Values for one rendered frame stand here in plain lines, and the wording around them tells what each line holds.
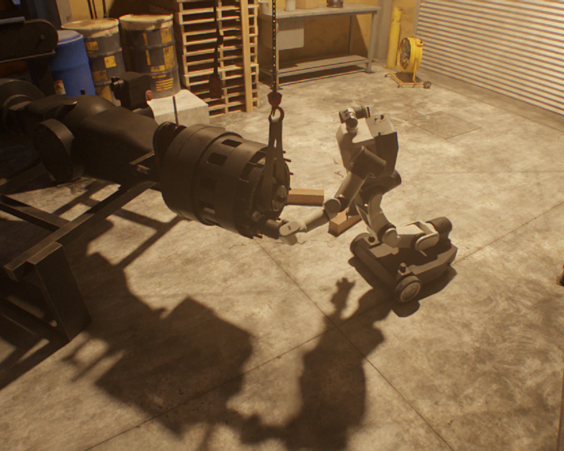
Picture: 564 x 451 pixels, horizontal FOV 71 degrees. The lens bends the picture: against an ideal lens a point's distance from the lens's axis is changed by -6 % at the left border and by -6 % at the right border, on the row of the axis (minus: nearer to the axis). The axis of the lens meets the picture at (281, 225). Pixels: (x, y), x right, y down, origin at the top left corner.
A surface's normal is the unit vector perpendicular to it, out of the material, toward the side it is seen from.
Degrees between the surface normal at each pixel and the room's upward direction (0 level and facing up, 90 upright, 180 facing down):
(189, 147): 31
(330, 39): 90
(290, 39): 90
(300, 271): 0
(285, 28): 90
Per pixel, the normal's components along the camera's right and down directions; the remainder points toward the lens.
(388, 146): 0.05, 0.68
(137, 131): 0.39, -0.58
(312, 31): 0.53, 0.50
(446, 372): 0.00, -0.81
